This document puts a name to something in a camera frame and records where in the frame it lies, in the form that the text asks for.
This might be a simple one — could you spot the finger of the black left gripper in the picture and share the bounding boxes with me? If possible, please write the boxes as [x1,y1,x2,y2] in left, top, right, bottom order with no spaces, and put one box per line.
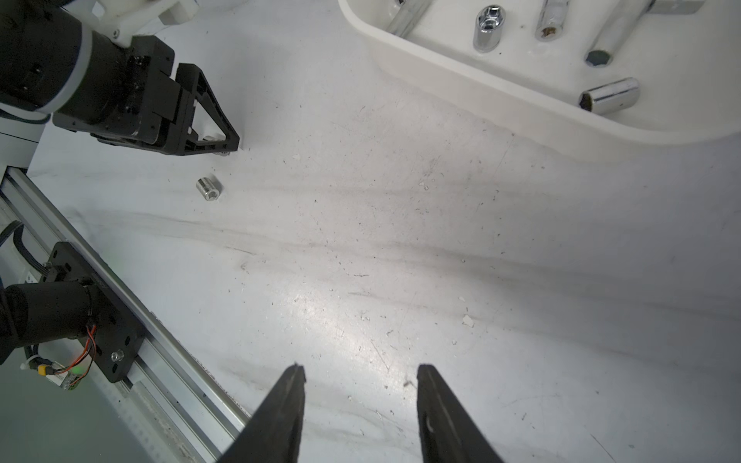
[176,63,240,152]
[93,134,232,156]

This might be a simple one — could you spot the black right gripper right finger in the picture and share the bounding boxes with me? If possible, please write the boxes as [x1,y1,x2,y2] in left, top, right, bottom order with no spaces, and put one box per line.
[417,364,504,463]

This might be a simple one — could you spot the small chrome socket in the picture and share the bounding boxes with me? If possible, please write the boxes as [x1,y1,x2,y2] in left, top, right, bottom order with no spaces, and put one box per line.
[196,177,221,202]
[578,77,641,116]

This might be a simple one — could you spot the short chrome socket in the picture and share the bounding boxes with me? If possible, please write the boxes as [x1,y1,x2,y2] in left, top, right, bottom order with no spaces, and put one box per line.
[646,0,705,15]

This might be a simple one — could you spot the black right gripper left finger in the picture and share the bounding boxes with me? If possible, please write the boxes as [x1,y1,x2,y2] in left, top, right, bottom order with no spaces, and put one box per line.
[218,364,306,463]

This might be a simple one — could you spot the white plastic storage box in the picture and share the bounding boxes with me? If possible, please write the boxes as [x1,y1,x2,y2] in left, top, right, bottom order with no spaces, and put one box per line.
[341,1,740,160]

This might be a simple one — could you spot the chrome socket pair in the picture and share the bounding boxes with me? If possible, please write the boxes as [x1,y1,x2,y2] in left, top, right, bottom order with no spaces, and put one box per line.
[203,136,230,156]

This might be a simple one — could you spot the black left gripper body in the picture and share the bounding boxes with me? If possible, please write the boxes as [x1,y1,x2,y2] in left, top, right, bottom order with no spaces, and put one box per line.
[52,34,183,143]

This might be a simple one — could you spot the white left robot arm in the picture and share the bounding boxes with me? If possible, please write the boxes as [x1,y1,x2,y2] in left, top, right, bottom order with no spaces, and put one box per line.
[1,0,240,156]

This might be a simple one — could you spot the long chrome socket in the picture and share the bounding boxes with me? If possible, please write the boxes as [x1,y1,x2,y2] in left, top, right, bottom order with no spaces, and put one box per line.
[386,0,432,39]
[585,0,653,68]

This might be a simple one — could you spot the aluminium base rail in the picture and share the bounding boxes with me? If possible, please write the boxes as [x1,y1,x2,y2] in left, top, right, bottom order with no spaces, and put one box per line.
[1,168,248,462]

